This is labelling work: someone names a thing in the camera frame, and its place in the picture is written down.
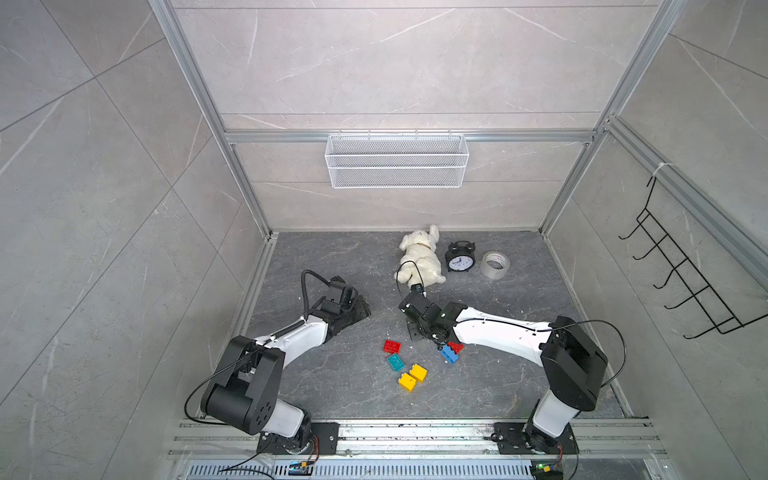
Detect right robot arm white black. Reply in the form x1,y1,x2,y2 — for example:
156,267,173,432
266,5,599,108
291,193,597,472
399,291,608,454

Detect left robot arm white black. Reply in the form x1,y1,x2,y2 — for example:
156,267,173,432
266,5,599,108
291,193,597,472
200,270,371,446

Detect long blue lego brick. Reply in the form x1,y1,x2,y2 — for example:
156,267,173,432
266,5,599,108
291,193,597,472
440,345,459,365

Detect long red lego brick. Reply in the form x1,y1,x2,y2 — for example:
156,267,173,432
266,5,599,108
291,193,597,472
447,342,464,356

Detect small red lego brick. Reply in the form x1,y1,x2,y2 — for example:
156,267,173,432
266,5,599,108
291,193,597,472
382,340,401,354

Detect yellow lego brick middle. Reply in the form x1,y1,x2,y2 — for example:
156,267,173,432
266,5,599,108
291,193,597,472
409,364,428,383

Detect yellow lego brick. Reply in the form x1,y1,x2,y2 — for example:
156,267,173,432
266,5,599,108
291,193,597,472
409,364,428,383
398,373,418,392

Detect teal lego brick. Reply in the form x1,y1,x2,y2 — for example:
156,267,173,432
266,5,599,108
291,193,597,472
387,354,405,372

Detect yellow lego brick lower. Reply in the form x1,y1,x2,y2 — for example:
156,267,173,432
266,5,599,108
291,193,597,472
398,373,418,392

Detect white plush dog toy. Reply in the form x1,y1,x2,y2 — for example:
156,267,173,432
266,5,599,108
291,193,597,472
395,225,446,287

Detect black alarm clock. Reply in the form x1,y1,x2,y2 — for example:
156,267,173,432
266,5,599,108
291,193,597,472
445,240,476,272

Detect grey tape roll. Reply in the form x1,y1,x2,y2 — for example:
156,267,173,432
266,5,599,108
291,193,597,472
480,251,510,280

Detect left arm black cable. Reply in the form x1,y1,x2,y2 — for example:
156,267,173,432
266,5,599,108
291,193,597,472
299,269,334,322

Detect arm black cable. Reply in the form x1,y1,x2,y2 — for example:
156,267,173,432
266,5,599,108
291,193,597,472
299,269,334,322
455,316,627,388

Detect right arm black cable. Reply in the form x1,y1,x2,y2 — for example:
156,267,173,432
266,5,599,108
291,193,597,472
455,316,627,388

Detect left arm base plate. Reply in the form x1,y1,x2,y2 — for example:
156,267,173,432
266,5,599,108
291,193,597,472
257,422,340,456

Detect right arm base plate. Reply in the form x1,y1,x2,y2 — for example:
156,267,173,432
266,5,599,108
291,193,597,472
490,422,580,456

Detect white wire mesh basket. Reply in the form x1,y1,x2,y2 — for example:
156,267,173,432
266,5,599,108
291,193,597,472
324,133,470,189

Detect aluminium mounting rail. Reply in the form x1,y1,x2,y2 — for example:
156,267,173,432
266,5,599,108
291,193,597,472
167,418,667,460

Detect black wire hook rack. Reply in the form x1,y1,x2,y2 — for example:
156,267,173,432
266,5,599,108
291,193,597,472
618,176,767,340

